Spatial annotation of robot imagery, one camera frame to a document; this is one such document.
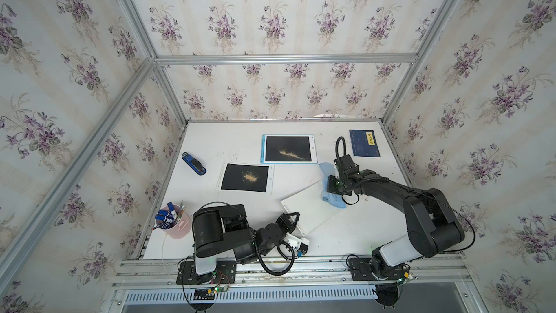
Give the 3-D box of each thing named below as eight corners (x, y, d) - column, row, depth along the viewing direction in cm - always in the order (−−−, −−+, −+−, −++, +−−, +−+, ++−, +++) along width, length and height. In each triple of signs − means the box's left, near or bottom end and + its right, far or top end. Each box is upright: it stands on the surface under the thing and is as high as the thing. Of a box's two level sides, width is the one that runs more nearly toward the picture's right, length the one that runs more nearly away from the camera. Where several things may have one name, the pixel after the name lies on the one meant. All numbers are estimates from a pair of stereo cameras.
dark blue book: (354, 156, 108) (355, 154, 107) (347, 131, 119) (348, 129, 118) (382, 157, 108) (383, 154, 107) (372, 131, 119) (373, 129, 118)
